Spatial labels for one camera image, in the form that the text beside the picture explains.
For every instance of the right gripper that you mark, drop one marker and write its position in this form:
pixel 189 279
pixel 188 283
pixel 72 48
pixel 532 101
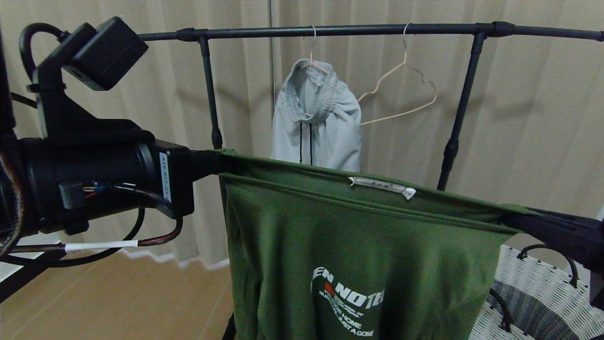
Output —
pixel 597 293

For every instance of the white laundry basket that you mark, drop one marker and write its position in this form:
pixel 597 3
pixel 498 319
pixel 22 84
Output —
pixel 542 283

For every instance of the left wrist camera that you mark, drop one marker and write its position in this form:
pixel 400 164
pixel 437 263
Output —
pixel 106 52

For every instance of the silver curtain wand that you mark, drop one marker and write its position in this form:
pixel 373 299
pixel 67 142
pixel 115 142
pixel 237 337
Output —
pixel 272 56

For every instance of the black clothes rack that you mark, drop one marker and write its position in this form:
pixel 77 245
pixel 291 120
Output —
pixel 354 30

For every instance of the beige curtain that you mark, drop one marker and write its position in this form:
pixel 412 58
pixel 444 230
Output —
pixel 528 94

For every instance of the green garment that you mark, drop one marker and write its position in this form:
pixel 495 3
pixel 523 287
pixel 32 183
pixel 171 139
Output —
pixel 354 245

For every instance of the pink clothes hanger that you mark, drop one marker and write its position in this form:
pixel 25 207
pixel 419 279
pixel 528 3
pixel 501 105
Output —
pixel 312 47
pixel 405 52

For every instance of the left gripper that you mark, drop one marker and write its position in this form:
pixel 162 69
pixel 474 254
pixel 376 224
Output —
pixel 104 179

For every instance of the pale grey shorts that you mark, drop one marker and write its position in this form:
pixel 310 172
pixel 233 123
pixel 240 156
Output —
pixel 330 137

